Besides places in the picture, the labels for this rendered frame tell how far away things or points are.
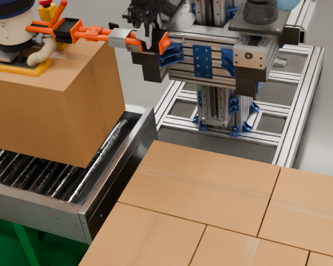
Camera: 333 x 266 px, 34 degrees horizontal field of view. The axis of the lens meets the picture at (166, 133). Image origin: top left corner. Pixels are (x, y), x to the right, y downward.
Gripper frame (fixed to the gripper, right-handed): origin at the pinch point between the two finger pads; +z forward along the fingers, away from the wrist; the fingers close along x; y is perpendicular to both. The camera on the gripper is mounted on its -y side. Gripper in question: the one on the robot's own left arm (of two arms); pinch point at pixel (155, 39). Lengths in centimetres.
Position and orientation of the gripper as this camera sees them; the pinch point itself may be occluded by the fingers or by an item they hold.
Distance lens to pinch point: 197.5
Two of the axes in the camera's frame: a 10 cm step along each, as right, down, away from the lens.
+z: 1.0, 7.4, 6.6
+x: -3.5, 6.5, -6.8
